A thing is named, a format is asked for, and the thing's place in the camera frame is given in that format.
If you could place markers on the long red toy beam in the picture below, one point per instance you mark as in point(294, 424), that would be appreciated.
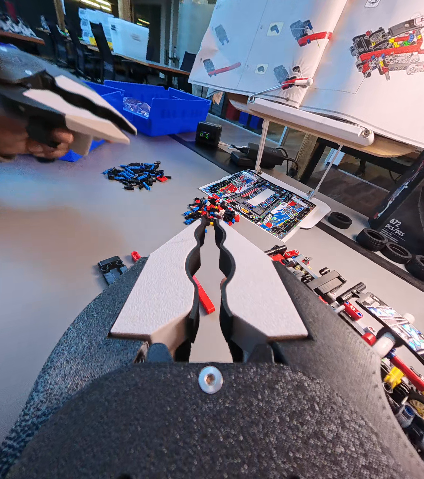
point(204, 299)

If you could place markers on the holographic sticker sheet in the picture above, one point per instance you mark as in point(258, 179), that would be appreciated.
point(264, 202)

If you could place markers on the black power bank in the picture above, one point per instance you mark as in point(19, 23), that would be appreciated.
point(209, 134)

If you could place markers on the black office chair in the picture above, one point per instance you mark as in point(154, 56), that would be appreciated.
point(188, 61)

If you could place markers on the wooden leg table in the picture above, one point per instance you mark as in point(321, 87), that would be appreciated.
point(307, 157)

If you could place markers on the pile of blue black pins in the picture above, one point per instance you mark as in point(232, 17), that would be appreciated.
point(137, 176)

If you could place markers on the small black power adapter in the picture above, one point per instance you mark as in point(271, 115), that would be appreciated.
point(241, 159)

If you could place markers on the person's left hand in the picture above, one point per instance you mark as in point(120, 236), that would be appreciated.
point(6, 136)

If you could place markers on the white book stand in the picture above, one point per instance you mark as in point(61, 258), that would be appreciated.
point(309, 119)

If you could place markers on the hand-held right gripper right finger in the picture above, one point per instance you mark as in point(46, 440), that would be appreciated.
point(264, 303)

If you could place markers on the pile of mixed toy bricks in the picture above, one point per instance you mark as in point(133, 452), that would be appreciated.
point(215, 209)

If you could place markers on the black toy panel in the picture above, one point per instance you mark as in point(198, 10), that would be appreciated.
point(110, 267)

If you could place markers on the white storage box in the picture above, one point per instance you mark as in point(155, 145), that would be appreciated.
point(129, 39)

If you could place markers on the black toy set box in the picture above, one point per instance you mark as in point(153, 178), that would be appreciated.
point(402, 224)

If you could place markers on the shiny clear plastic bag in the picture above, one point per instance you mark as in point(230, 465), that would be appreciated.
point(137, 107)

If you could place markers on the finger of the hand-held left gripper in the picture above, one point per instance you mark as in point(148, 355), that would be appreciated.
point(84, 93)
point(81, 119)

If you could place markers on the instruction booklet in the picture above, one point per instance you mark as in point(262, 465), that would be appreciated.
point(384, 112)

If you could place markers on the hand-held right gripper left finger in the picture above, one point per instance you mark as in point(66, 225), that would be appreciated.
point(159, 295)

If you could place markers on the small red toy connector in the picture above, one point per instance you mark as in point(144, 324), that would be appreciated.
point(135, 256)

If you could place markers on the partly built toy car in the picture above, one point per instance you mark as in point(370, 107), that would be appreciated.
point(328, 280)

